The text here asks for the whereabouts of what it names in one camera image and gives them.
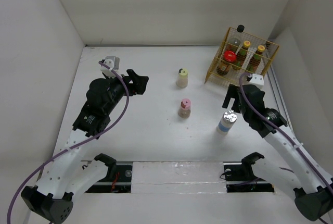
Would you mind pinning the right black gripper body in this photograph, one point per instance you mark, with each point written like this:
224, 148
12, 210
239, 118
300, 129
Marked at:
246, 113

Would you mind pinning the silver-lid blue-label shaker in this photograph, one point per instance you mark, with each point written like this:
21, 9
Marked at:
228, 119

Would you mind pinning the ketchup bottle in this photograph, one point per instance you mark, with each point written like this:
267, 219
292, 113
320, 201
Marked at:
241, 56
255, 59

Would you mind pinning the red-lid sauce jar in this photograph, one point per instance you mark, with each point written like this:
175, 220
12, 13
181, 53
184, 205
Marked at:
229, 57

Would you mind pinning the tall red-label sauce bottle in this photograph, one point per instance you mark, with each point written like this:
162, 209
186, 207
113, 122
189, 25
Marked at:
236, 39

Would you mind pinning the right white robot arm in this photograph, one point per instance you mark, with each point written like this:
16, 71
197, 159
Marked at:
306, 182

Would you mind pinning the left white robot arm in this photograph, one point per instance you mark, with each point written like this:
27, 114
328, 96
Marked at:
53, 195

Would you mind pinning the yellow-lid white shaker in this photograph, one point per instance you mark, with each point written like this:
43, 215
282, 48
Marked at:
182, 79

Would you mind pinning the pink-lid spice shaker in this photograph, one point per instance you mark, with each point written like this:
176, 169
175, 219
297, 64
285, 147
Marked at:
185, 108

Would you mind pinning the white foam front board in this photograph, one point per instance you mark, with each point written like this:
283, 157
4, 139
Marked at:
186, 192

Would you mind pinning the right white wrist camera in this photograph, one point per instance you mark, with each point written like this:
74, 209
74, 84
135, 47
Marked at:
255, 79

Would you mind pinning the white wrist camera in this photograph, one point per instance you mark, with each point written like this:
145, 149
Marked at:
255, 79
113, 64

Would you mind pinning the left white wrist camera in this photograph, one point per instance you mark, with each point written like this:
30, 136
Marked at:
113, 64

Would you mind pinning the yellow wire basket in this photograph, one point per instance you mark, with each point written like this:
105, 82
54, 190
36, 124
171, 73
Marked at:
233, 76

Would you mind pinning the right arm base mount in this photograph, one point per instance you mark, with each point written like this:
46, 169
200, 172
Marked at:
239, 180

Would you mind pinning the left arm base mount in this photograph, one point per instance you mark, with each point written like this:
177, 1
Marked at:
119, 181

